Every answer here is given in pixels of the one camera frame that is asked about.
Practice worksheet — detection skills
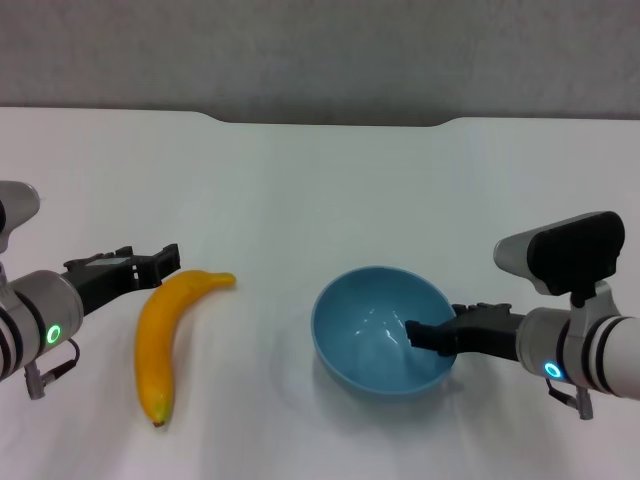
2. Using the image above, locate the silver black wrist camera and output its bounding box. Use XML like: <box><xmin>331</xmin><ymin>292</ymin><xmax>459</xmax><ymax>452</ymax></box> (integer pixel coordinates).
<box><xmin>0</xmin><ymin>180</ymin><xmax>42</xmax><ymax>251</ymax></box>
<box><xmin>493</xmin><ymin>211</ymin><xmax>627</xmax><ymax>308</ymax></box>

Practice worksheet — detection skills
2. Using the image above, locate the left arm cable connector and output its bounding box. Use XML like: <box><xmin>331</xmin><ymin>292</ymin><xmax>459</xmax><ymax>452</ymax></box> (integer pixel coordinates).
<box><xmin>23</xmin><ymin>338</ymin><xmax>82</xmax><ymax>401</ymax></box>

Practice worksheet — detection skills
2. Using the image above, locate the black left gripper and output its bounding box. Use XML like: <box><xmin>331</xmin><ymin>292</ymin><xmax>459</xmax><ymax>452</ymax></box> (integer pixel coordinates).
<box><xmin>62</xmin><ymin>242</ymin><xmax>181</xmax><ymax>318</ymax></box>

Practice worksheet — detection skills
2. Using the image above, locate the right arm cable connector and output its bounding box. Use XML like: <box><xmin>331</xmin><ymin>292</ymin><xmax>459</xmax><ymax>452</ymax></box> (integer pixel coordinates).
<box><xmin>544</xmin><ymin>377</ymin><xmax>596</xmax><ymax>421</ymax></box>

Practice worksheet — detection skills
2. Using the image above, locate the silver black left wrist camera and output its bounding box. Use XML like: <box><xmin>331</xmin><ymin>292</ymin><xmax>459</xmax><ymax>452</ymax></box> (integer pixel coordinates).
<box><xmin>0</xmin><ymin>180</ymin><xmax>42</xmax><ymax>251</ymax></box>

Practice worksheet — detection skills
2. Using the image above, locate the yellow banana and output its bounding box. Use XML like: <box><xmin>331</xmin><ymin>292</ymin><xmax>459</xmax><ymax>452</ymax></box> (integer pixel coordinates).
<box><xmin>133</xmin><ymin>269</ymin><xmax>237</xmax><ymax>429</ymax></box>

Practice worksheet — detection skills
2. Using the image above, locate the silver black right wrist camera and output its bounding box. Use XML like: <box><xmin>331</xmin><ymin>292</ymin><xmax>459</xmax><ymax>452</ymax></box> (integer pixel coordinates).
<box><xmin>493</xmin><ymin>211</ymin><xmax>627</xmax><ymax>308</ymax></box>

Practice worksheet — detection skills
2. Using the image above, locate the arm cable connector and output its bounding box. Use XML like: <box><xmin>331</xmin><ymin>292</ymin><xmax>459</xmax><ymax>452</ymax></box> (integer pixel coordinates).
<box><xmin>23</xmin><ymin>338</ymin><xmax>82</xmax><ymax>401</ymax></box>
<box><xmin>544</xmin><ymin>377</ymin><xmax>596</xmax><ymax>421</ymax></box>

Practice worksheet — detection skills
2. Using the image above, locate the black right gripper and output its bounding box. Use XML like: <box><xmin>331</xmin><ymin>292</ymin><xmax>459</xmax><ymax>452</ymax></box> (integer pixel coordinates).
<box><xmin>404</xmin><ymin>301</ymin><xmax>526</xmax><ymax>363</ymax></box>

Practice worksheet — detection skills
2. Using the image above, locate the blue bowl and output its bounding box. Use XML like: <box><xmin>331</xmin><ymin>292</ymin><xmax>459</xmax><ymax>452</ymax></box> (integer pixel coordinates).
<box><xmin>310</xmin><ymin>266</ymin><xmax>459</xmax><ymax>399</ymax></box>

